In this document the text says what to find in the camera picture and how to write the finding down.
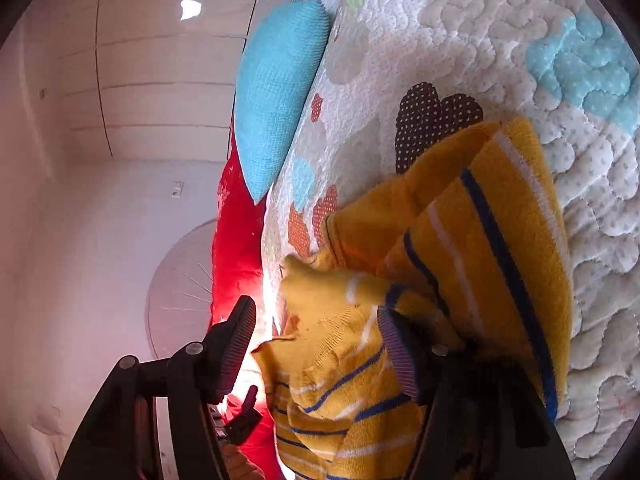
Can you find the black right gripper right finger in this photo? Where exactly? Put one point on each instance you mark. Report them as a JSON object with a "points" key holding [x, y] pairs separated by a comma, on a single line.
{"points": [[483, 418]]}

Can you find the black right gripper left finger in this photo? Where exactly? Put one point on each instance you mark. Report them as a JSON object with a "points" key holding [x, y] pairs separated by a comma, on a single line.
{"points": [[118, 438]]}

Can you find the yellow striped knit sweater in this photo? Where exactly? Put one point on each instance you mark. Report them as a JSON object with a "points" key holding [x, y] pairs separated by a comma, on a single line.
{"points": [[469, 244]]}

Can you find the person's left hand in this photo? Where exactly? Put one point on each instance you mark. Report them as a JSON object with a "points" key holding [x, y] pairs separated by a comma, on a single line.
{"points": [[239, 467]]}

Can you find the round white headboard panel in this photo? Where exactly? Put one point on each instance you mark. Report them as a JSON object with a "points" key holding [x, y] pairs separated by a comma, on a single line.
{"points": [[178, 303]]}

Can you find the red plush pillow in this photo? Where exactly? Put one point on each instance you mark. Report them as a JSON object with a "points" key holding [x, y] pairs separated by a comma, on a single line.
{"points": [[237, 271]]}

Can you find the turquoise knit cushion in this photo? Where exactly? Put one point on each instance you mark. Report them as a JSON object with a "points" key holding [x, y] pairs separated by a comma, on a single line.
{"points": [[276, 71]]}

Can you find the patchwork heart quilt bedspread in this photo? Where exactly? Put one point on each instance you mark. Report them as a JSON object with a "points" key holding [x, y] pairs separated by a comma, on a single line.
{"points": [[563, 64]]}

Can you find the white glossy wardrobe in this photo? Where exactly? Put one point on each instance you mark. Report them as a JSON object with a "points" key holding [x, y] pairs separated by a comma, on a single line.
{"points": [[132, 79]]}

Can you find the white wall socket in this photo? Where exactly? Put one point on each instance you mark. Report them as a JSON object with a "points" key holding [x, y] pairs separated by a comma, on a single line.
{"points": [[177, 189]]}

